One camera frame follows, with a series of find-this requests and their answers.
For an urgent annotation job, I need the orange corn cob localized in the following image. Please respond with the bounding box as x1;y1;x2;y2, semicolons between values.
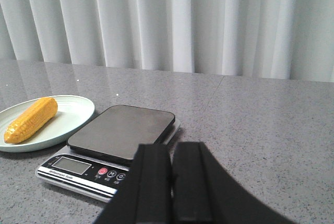
4;97;58;144

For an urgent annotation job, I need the pale green plate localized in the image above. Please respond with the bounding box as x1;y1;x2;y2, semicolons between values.
1;95;95;152

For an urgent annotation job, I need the silver black kitchen scale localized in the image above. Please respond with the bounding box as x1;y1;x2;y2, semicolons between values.
35;105;181;202

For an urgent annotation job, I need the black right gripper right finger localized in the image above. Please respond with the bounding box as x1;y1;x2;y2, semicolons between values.
172;142;291;223

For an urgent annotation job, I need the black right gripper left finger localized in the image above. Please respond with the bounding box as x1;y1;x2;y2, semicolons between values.
94;144;172;223

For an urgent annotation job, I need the white pleated curtain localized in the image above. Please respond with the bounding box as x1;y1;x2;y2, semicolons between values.
1;0;333;82

